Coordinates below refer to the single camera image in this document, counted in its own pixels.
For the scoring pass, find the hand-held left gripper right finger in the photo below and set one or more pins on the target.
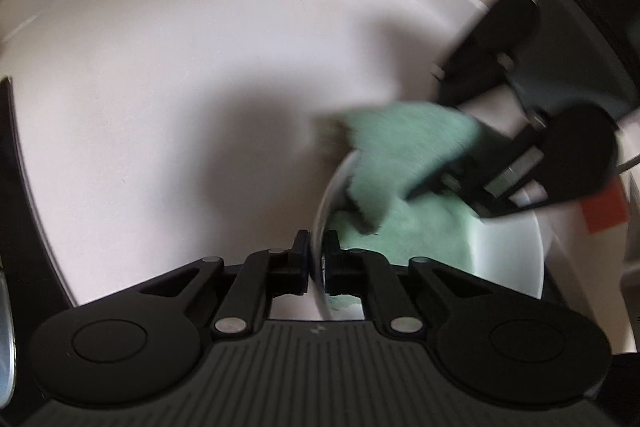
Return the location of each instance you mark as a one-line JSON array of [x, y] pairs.
[[334, 264]]

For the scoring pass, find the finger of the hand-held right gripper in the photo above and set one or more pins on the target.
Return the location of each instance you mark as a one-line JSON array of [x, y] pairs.
[[470, 67], [490, 182]]

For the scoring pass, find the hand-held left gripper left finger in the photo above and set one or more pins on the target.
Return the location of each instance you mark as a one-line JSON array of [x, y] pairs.
[[299, 262]]

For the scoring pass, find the white ceramic bowl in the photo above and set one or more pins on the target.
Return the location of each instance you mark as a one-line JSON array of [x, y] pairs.
[[505, 247]]

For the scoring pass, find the green terry cloth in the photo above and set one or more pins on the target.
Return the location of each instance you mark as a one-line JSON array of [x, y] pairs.
[[400, 137]]

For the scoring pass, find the orange-red object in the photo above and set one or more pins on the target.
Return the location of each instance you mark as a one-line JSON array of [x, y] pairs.
[[605, 211]]

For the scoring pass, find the black glass gas stove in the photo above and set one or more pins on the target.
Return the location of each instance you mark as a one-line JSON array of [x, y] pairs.
[[30, 232]]

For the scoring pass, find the gas burner with steel tray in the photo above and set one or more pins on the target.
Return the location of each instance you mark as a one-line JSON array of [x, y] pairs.
[[3, 337]]

